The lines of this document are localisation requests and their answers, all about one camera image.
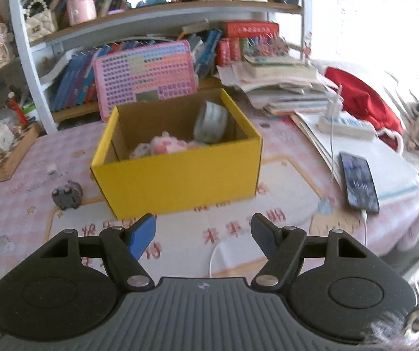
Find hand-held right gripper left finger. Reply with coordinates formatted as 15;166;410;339
26;213;157;294

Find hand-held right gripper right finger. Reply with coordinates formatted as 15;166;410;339
250;212;383;294

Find yellow cardboard box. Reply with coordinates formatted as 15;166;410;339
90;88;263;220

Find pink plush toy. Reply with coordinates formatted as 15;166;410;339
149;131;190;156

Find white green tape roll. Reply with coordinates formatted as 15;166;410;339
194;100;229;144

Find pink checkered table mat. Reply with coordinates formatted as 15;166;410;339
0;91;419;290

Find wooden chess box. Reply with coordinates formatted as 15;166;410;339
0;122;42;186

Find small bottle white cap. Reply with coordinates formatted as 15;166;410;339
51;180;84;211

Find black smartphone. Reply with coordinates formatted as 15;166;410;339
339;151;381;215

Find white power strip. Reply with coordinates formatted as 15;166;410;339
317;113;377;143

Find green white jar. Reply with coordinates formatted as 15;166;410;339
21;104;38;125

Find white plug adapter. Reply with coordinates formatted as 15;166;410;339
326;97;344;121

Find white paper sheets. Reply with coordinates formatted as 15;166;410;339
292;111;419;213

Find stack of papers and books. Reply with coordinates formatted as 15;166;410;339
217;53;342;118

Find red cloth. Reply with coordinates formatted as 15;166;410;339
323;66;405;153

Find row of blue books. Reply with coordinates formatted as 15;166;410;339
50;29;223;112

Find white bookshelf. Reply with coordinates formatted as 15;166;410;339
6;0;315;136

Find small red book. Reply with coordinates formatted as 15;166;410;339
229;38;242;62
216;39;231;67

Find colourful paper flowers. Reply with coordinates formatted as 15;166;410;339
241;37;291;58

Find thick red book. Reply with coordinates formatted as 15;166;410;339
220;21;280;39

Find white quilted handbag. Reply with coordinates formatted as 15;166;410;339
25;0;59;43

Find pink case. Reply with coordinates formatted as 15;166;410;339
67;0;98;26

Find white charging cable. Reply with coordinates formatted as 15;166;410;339
209;84;370;277

